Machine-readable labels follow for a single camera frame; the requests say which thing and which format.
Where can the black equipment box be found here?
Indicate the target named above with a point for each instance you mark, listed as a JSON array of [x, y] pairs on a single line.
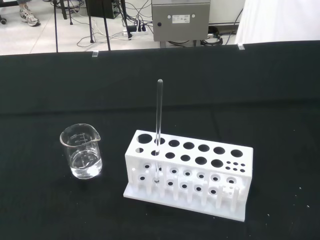
[[110, 8]]

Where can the black bench cloth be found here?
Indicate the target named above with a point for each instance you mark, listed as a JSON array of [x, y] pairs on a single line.
[[75, 100]]

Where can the white sheet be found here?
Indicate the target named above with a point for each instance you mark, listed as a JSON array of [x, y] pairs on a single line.
[[275, 20]]

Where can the person's foot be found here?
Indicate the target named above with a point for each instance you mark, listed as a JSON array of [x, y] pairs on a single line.
[[30, 16]]

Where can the white test tube rack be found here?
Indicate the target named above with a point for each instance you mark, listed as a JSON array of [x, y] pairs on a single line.
[[180, 150]]

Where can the white power strip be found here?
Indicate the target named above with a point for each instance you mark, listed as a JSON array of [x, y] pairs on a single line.
[[125, 32]]

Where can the black tripod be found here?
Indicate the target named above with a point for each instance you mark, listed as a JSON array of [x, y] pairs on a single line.
[[55, 30]]

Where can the small clear clip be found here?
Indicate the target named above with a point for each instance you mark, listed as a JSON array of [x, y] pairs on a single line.
[[95, 54], [240, 46]]

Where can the black chair caster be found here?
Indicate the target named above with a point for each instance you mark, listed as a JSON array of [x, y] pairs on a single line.
[[2, 20]]

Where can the grey metal cabinet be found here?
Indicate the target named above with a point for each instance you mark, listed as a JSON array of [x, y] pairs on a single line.
[[180, 27]]

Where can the glass beaker with water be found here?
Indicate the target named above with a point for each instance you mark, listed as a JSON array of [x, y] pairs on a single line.
[[85, 165]]

